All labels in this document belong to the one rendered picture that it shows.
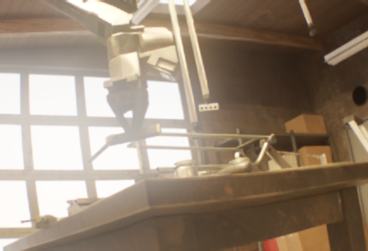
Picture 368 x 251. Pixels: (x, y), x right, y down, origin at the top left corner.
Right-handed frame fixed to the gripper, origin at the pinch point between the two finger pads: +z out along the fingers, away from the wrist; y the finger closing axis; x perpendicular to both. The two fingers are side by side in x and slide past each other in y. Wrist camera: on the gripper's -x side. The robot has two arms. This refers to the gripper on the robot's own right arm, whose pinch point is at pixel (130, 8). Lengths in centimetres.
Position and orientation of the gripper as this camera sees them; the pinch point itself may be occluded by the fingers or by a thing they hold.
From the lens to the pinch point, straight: 64.0
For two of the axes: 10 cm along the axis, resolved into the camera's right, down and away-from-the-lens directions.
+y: -4.3, 3.3, 8.4
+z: 6.0, 8.0, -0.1
